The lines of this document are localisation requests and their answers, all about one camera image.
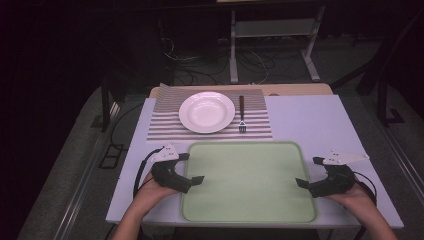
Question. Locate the white round plate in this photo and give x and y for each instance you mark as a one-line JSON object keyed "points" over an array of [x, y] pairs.
{"points": [[206, 112]]}

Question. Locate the person's left hand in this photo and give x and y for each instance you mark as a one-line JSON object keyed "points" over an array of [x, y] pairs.
{"points": [[151, 195]]}

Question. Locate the dark metal chair frame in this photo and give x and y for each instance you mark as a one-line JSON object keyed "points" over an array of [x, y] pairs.
{"points": [[106, 100]]}

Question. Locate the metal floor rail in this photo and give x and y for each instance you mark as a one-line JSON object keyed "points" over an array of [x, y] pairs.
{"points": [[83, 186], [405, 160]]}

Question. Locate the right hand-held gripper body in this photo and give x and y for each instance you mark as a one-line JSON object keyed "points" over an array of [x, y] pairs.
{"points": [[336, 181]]}

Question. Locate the green tray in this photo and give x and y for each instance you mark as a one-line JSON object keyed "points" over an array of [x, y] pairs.
{"points": [[248, 181]]}

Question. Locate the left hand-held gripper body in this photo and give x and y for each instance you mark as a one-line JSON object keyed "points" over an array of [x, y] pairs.
{"points": [[166, 175]]}

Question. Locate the black floor bracket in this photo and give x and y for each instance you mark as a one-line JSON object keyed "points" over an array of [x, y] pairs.
{"points": [[111, 156]]}

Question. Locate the black metal stand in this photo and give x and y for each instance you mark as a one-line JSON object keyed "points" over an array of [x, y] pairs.
{"points": [[383, 83]]}

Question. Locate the person's right hand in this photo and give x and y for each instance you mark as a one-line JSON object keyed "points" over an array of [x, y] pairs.
{"points": [[355, 198]]}

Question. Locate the striped placemat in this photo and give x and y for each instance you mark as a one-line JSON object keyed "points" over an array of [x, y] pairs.
{"points": [[161, 126]]}

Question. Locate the grey metal stand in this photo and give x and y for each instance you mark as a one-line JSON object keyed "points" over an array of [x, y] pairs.
{"points": [[274, 27]]}

